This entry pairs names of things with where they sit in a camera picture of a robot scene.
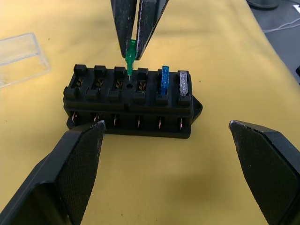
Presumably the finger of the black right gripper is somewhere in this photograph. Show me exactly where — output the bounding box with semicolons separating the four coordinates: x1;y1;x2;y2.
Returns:
110;0;142;59
135;0;170;61

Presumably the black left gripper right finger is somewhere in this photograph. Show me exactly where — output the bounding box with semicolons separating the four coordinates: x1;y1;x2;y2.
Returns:
228;120;300;225

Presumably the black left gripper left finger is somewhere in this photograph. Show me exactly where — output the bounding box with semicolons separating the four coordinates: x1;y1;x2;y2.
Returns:
0;120;106;225

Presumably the green blade fuse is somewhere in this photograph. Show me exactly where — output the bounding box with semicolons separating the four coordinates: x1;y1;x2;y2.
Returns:
125;39;137;82

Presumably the blue blade fuse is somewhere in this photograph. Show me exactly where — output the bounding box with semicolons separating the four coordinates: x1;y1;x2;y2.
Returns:
159;65;170;96

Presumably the clear blade fuse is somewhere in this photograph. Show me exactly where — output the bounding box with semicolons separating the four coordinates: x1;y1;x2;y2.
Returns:
178;70;190;97

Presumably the black fuse box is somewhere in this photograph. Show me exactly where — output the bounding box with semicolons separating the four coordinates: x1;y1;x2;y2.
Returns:
62;63;203;139

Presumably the clear plastic fuse box cover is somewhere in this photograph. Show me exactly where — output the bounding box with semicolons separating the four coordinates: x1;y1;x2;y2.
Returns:
0;32;52;89

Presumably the black round stand base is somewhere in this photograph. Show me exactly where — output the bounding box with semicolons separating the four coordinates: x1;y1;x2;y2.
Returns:
247;0;279;10

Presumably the thin white cable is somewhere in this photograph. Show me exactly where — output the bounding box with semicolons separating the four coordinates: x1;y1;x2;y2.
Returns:
263;17;300;32

